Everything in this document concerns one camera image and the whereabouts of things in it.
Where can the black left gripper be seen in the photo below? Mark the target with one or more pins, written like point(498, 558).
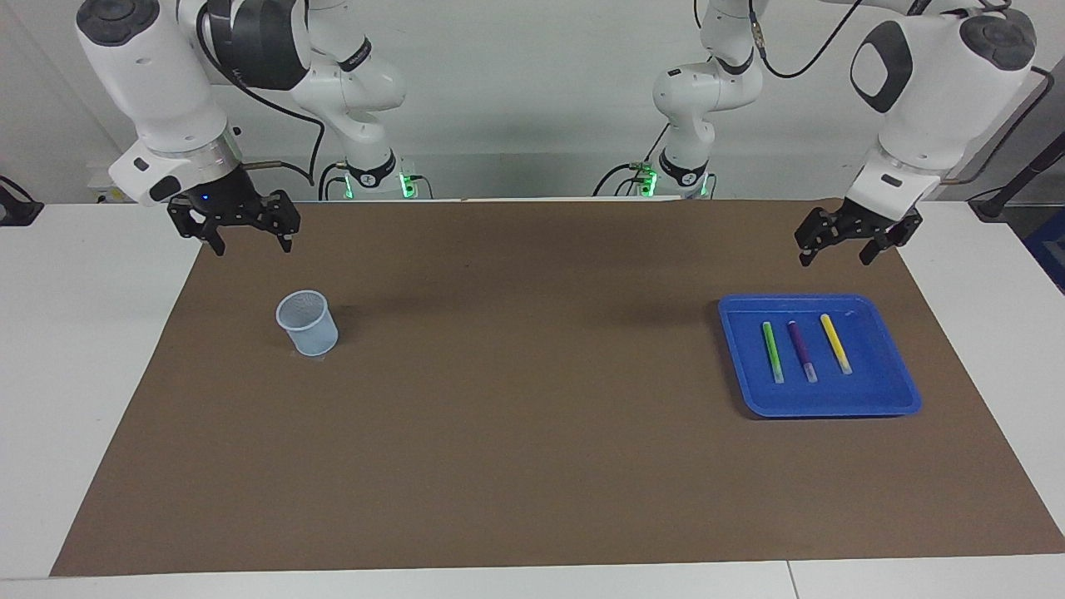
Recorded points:
point(865, 220)

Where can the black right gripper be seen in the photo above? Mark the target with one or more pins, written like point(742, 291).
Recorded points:
point(229, 204)

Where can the yellow marker pen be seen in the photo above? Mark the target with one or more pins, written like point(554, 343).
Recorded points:
point(836, 343)

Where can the purple marker pen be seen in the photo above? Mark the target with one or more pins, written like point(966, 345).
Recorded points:
point(801, 349)

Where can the green marker pen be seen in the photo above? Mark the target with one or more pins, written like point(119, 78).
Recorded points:
point(773, 353)

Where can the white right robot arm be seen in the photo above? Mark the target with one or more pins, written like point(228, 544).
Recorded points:
point(150, 75)

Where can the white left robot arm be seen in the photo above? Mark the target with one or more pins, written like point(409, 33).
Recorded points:
point(940, 83)

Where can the blue plastic tray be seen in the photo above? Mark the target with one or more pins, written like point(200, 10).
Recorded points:
point(874, 391)

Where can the light blue mesh pen cup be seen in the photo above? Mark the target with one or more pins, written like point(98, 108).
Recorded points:
point(312, 339)

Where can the white power box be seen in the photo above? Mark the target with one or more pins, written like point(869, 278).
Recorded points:
point(98, 179)

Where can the black stand with pole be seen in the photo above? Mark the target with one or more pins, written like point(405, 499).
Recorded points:
point(1015, 187)

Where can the blue crate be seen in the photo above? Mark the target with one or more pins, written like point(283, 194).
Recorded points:
point(1050, 249)

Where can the black table clamp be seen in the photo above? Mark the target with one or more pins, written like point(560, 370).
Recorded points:
point(17, 212)

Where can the brown table mat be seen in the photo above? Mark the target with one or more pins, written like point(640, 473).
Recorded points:
point(532, 416)

